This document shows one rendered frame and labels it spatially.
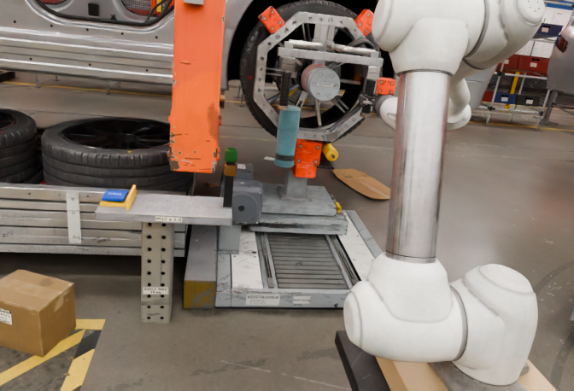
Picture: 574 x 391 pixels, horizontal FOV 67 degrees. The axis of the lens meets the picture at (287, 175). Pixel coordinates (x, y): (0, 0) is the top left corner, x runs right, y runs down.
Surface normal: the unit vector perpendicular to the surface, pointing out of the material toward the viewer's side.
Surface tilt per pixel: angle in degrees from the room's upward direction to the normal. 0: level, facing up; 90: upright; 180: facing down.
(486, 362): 101
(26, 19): 91
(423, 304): 70
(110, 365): 0
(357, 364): 0
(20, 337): 90
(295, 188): 90
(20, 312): 90
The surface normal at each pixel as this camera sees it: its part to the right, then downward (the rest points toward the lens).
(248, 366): 0.11, -0.94
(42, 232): 0.14, 0.35
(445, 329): 0.18, -0.17
